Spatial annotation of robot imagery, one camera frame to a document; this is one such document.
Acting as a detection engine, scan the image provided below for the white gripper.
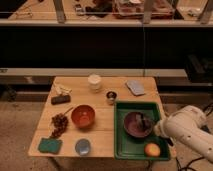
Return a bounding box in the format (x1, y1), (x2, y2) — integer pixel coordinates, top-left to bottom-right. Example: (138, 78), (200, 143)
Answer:
(153, 120), (168, 138)

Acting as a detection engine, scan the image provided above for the dark dish brush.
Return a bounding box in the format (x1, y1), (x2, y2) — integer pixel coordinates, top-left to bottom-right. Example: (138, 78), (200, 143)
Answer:
(136, 114), (174, 146)

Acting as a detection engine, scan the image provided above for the purple bowl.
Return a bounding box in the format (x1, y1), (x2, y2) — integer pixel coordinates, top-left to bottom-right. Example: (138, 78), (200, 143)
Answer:
(123, 112), (154, 138)

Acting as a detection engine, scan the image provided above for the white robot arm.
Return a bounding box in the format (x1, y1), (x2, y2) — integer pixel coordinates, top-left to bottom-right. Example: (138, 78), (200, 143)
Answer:
(154, 105), (213, 163)

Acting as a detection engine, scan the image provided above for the orange bowl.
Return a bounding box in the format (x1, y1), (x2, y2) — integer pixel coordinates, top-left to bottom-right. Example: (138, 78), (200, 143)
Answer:
(71, 105), (95, 129)

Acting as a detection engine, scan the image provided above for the red yellow apple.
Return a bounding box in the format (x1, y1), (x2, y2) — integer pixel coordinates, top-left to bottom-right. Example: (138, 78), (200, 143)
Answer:
(144, 143), (161, 157)

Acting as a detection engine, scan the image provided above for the green plastic tray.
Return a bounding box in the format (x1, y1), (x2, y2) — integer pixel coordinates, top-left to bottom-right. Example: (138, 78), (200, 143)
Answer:
(114, 101), (170, 161)

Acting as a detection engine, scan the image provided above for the folded blue grey cloth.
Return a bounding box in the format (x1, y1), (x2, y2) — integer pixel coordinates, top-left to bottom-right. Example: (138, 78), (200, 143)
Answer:
(126, 80), (145, 96)

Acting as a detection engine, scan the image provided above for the small metal cup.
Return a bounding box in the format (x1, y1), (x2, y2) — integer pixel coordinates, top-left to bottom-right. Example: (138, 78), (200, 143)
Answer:
(106, 91), (117, 105)

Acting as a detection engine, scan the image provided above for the wooden folding table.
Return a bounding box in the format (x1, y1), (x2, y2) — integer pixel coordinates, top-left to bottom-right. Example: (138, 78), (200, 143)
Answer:
(28, 77), (165, 157)

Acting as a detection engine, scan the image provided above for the bunch of dark grapes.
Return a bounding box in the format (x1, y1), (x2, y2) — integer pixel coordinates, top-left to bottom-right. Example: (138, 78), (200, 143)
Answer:
(50, 110), (69, 139)

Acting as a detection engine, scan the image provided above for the black rectangular block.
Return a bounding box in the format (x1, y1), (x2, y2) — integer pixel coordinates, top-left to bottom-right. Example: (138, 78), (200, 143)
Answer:
(51, 95), (71, 105)

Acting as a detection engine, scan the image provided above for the green sponge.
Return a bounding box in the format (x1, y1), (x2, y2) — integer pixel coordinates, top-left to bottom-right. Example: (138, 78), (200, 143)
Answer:
(38, 138), (62, 154)

